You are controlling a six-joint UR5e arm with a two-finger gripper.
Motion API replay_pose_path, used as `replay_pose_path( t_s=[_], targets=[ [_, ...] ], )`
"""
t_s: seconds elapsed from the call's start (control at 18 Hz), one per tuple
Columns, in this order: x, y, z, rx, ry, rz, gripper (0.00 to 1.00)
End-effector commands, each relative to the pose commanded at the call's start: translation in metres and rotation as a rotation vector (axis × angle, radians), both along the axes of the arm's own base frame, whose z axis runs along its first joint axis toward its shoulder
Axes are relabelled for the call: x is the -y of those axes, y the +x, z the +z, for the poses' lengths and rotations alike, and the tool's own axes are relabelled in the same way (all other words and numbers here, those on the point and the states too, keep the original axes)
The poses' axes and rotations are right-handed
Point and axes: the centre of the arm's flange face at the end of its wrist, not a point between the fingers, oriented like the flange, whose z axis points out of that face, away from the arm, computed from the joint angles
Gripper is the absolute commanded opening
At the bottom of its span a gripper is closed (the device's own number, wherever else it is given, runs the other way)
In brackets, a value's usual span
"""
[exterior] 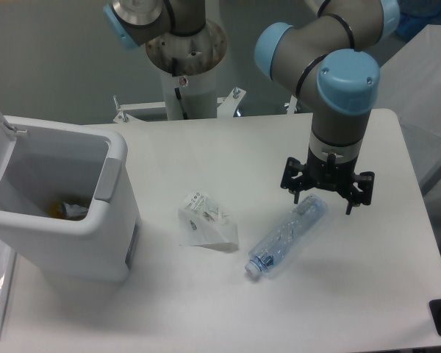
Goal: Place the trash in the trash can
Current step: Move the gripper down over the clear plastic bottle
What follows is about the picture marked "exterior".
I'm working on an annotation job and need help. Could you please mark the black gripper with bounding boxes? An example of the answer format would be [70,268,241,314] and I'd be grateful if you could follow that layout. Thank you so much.
[280,149,375,215]

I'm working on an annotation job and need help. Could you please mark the clear plastic water bottle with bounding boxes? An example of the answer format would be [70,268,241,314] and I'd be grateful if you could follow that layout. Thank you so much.
[245,193,329,280]

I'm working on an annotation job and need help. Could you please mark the white paper bag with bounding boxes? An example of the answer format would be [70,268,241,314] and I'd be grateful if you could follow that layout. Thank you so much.
[178,190,239,252]

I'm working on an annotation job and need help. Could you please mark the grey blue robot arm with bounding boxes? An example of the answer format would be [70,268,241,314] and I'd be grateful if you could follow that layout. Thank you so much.
[103,1,400,207]

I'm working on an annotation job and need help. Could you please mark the white trash can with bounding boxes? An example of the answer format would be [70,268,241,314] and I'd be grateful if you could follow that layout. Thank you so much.
[0,116,140,282]

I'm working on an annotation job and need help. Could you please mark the white side cabinet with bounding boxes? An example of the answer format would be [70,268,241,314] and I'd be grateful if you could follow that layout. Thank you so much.
[378,25,441,194]

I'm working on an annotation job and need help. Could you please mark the blue plastic bag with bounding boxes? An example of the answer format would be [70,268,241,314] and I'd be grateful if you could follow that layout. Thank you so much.
[396,1,441,41]

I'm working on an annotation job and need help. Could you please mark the white right clamp bracket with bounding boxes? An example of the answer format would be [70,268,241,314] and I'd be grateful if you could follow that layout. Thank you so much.
[217,87,247,118]

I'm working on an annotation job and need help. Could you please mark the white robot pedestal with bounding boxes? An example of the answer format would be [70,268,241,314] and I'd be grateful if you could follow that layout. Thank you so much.
[146,19,227,121]

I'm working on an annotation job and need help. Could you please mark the white table clamp bracket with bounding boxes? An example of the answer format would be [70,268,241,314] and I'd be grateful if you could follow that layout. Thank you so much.
[112,95,168,123]

